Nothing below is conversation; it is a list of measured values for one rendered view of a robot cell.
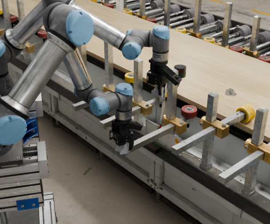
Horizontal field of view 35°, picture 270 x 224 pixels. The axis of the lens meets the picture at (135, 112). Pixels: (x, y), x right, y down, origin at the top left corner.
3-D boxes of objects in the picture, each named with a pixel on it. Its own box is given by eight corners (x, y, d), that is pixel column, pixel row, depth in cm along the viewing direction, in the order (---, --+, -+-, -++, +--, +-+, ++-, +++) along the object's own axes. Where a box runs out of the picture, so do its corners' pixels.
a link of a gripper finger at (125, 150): (117, 160, 197) (117, 142, 193) (126, 155, 201) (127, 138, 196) (121, 163, 195) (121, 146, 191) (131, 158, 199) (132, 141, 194)
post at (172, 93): (168, 154, 227) (173, 71, 203) (164, 152, 230) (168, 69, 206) (173, 152, 229) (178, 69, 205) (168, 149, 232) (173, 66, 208)
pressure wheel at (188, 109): (188, 133, 220) (189, 113, 215) (176, 126, 226) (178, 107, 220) (198, 127, 225) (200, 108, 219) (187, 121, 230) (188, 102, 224)
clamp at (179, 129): (179, 135, 214) (180, 126, 212) (160, 124, 223) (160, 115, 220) (187, 131, 217) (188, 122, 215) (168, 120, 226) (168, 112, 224)
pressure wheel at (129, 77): (138, 94, 257) (138, 77, 251) (124, 94, 257) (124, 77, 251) (138, 88, 264) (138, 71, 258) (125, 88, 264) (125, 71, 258)
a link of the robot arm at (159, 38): (152, 23, 194) (171, 25, 192) (152, 46, 199) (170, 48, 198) (149, 29, 187) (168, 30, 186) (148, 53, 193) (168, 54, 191)
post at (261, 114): (248, 203, 195) (264, 110, 171) (241, 199, 197) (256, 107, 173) (252, 200, 197) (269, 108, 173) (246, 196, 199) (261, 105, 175)
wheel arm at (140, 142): (129, 154, 199) (129, 147, 197) (125, 151, 201) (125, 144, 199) (193, 122, 224) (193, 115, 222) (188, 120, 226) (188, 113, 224)
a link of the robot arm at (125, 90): (109, 85, 181) (125, 79, 186) (109, 108, 187) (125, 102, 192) (121, 91, 176) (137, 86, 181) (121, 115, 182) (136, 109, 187)
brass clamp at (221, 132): (220, 139, 193) (222, 130, 190) (198, 127, 201) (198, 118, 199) (229, 134, 196) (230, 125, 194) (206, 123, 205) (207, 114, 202)
